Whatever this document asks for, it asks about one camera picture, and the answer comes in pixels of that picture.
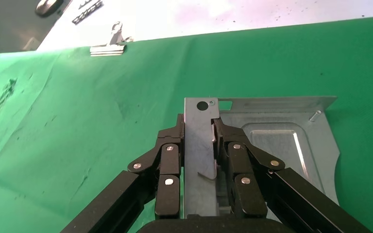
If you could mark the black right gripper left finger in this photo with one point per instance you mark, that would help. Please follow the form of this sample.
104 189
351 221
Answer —
168 160

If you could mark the galvanized sheet metal bracket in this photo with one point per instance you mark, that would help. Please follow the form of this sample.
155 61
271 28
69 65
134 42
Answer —
199 144

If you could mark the silver binder clip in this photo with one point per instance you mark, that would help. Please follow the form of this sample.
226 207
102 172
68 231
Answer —
107 49

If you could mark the green table cloth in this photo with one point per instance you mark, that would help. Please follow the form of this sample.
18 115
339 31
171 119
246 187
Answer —
77 112

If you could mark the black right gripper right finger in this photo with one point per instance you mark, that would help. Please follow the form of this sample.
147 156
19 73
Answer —
241 160

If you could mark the black round disc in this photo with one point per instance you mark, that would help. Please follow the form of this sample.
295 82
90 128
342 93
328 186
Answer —
48 6

